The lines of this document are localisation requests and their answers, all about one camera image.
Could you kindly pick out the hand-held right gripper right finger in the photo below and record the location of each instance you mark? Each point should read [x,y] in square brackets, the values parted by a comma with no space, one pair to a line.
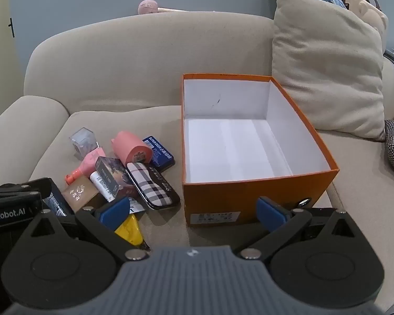
[272,215]

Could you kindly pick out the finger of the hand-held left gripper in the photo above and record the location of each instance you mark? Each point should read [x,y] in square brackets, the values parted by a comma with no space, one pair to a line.
[36,186]

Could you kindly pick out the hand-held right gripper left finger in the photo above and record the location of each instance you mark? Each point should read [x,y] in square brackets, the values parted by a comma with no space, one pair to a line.
[113,211]

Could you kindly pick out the white tube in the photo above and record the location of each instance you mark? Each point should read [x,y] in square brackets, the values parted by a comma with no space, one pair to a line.
[100,184]

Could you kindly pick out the orange cardboard box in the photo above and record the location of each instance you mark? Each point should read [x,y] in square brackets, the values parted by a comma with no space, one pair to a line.
[249,192]

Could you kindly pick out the brown kraft box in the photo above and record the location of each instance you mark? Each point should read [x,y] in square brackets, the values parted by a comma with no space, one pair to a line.
[78,194]

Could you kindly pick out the plaid case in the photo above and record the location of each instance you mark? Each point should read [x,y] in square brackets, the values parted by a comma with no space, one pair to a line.
[151,185]

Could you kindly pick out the yellow packet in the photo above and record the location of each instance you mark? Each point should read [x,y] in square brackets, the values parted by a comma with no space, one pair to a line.
[129,232]

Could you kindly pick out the dark printed box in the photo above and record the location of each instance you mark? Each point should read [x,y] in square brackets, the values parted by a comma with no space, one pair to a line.
[113,174]

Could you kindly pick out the pink bottle with orange cap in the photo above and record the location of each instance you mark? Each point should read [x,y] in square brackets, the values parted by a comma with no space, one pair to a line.
[90,164]

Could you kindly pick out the clear plastic box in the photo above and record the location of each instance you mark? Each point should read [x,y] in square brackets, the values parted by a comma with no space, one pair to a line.
[83,141]

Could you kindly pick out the pink cylindrical container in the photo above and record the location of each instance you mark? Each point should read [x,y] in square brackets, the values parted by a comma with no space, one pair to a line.
[128,145]

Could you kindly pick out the blue tin case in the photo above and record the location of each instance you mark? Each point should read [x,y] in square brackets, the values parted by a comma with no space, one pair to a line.
[161,155]

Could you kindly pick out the beige sofa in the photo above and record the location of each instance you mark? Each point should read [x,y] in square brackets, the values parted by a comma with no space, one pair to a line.
[134,59]

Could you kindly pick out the beige pillow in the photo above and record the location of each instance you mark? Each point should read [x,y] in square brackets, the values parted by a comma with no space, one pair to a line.
[325,65]

